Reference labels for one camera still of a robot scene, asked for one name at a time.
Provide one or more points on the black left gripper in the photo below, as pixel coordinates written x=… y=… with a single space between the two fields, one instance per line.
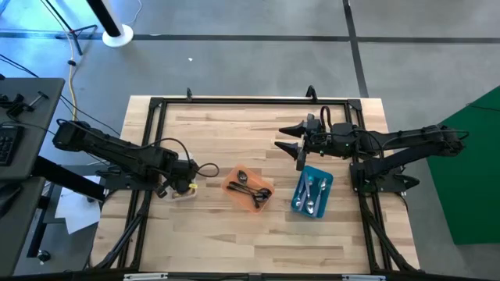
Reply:
x=181 y=175

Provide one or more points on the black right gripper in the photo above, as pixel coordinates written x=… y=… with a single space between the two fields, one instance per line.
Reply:
x=332 y=140

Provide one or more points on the orange plastic bin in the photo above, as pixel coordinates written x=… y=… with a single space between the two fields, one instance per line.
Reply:
x=234 y=195

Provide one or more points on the teal plastic bin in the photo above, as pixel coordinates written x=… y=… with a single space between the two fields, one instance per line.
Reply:
x=326 y=203

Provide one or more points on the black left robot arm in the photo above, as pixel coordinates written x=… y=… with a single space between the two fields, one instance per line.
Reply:
x=117 y=150

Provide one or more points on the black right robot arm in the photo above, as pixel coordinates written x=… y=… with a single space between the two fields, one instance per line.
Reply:
x=410 y=140

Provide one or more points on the yellow tag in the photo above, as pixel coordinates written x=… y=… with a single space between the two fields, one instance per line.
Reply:
x=193 y=186

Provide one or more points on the clear plastic bin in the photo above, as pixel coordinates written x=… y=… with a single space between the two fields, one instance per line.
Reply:
x=183 y=197

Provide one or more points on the white papers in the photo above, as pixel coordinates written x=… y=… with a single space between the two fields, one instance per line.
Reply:
x=76 y=210

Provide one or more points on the black pole with white base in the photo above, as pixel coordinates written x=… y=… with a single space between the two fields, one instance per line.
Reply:
x=117 y=39

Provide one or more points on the grey desk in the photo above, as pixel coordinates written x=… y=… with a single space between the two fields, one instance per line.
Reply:
x=33 y=125

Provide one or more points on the black caster wheel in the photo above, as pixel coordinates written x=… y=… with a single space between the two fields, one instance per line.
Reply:
x=43 y=255

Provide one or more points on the black keyboard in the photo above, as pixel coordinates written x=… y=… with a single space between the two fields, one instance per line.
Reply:
x=8 y=144

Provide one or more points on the black desk clamp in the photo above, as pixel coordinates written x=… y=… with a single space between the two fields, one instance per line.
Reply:
x=17 y=107

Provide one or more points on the black tripod stand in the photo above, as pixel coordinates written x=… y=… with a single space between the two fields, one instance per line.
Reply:
x=73 y=30

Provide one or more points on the green board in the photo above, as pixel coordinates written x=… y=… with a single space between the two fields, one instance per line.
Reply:
x=468 y=187

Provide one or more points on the black frame clamp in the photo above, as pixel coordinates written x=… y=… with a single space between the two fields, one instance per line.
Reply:
x=189 y=93
x=311 y=93

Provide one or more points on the black aluminium table frame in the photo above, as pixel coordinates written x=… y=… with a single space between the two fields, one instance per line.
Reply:
x=254 y=101

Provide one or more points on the white metal bracket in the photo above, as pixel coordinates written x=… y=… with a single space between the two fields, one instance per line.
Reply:
x=363 y=278
x=144 y=276

